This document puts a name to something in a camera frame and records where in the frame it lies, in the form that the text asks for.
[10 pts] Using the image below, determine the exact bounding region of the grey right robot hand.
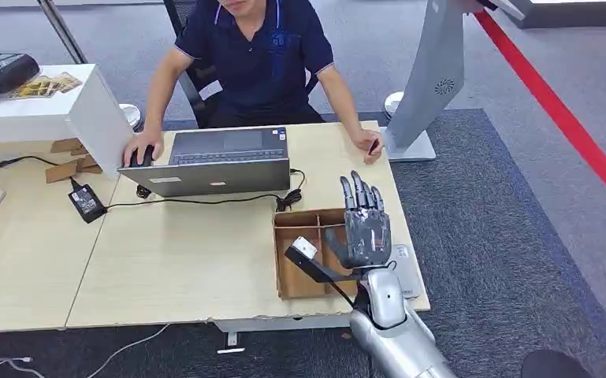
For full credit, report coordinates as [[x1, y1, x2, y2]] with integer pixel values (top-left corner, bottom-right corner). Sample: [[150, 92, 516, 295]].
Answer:
[[325, 170, 393, 270]]

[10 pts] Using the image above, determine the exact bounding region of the person's left hand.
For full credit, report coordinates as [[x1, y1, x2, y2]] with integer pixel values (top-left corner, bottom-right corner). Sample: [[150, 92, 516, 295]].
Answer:
[[351, 129, 385, 166]]

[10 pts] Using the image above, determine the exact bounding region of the person's right hand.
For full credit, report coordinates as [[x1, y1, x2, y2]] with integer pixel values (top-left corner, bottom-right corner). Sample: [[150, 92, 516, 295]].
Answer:
[[122, 129, 165, 168]]

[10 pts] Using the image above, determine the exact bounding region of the black computer mouse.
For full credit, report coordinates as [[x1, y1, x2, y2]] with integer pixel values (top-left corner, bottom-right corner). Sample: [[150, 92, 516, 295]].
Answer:
[[128, 145, 156, 168]]

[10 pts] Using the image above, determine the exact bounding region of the round chrome base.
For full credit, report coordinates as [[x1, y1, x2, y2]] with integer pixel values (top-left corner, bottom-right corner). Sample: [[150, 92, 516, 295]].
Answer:
[[384, 91, 405, 119], [118, 102, 144, 132]]

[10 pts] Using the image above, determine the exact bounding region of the cardboard piece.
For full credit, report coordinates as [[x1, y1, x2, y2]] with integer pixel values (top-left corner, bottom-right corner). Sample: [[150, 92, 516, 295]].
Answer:
[[45, 158, 82, 184], [50, 137, 88, 157], [75, 154, 104, 175]]

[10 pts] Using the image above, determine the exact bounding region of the black office chair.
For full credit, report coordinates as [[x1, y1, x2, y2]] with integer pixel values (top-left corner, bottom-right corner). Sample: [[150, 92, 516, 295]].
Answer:
[[162, 0, 226, 129]]

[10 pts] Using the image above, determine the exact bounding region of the grey laptop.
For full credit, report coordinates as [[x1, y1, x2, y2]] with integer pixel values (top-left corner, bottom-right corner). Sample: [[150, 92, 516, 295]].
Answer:
[[117, 126, 292, 198]]

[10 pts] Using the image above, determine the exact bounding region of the black power adapter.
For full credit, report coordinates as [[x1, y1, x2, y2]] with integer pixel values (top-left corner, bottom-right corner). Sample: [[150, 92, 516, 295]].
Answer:
[[67, 182, 109, 224]]

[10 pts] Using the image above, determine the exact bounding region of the wooden divided box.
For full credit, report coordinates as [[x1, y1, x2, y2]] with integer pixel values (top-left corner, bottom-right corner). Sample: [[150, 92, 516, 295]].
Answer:
[[273, 208, 362, 301]]

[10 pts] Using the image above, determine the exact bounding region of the white box cabinet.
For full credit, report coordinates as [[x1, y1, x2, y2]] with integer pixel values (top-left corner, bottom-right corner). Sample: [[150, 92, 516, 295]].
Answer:
[[0, 63, 135, 179]]

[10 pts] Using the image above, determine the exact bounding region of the grey panel stand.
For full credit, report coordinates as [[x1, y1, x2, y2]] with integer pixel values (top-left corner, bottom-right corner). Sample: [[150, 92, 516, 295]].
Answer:
[[381, 0, 526, 163]]

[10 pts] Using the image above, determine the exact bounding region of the stack of printed cards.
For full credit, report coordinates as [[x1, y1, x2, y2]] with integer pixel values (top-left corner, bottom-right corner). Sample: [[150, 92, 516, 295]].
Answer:
[[7, 72, 84, 100]]

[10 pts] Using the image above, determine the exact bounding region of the dark blue rug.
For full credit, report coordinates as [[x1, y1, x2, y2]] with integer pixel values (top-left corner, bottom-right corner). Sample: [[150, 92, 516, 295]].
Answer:
[[0, 108, 606, 378]]

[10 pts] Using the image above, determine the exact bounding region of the dark metal pole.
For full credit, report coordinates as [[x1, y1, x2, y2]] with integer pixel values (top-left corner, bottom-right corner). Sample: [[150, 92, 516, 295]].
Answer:
[[37, 0, 88, 65]]

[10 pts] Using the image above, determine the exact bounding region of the person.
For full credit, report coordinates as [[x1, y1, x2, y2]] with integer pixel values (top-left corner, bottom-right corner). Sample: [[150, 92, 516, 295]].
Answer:
[[122, 0, 385, 168]]

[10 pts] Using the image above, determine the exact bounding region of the black device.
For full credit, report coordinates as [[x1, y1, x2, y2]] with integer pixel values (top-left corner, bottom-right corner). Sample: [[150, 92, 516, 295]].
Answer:
[[0, 52, 40, 95]]

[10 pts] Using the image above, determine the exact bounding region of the dark platform base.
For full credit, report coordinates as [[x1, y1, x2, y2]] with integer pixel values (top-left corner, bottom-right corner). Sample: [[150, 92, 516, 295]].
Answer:
[[506, 0, 606, 30]]

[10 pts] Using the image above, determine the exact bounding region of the black laptop power cable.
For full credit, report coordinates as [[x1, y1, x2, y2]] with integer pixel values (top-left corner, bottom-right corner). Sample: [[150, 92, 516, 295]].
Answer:
[[105, 168, 307, 213]]

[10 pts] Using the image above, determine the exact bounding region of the black mains cable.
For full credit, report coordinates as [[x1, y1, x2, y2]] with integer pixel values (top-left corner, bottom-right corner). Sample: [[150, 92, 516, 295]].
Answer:
[[0, 155, 82, 191]]

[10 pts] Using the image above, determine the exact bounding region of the white floor cable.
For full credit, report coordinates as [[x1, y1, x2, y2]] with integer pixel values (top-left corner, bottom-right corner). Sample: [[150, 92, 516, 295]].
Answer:
[[0, 357, 46, 378], [85, 324, 170, 378]]

